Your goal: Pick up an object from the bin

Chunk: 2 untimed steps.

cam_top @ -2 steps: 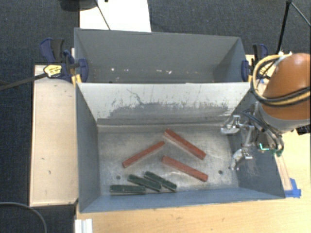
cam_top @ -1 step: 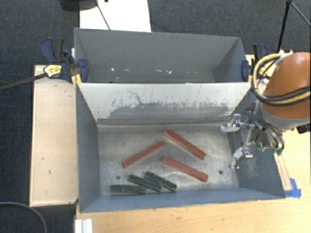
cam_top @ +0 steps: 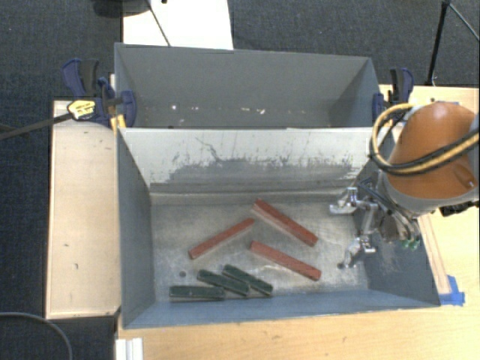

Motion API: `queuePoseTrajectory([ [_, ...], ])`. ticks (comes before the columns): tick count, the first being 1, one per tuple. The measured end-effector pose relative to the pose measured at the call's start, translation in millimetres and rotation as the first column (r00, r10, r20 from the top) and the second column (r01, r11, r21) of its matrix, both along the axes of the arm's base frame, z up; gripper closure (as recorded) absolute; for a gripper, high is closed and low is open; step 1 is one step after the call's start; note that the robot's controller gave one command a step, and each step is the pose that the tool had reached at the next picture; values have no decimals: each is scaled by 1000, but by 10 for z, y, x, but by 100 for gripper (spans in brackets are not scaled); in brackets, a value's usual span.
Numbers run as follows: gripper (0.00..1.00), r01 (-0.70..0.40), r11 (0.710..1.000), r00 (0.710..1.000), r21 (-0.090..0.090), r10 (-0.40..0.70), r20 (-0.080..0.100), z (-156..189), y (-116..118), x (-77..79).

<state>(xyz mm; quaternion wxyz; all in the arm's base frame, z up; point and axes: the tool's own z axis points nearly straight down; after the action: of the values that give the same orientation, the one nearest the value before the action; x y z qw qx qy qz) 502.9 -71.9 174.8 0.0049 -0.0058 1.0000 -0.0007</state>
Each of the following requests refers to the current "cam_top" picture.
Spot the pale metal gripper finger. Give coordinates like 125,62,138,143
339,236,377,270
328,187,365,216

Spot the red-brown flat block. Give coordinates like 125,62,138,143
249,240,323,282
187,217,257,260
250,198,320,248

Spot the grey metal bin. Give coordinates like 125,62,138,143
113,42,442,330

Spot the dark green flat block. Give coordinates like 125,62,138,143
168,284,227,302
221,263,275,298
196,268,251,298

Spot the pale wood flat board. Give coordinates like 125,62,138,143
44,99,123,320

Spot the black cylinder on white bracket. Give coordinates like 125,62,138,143
438,199,474,218

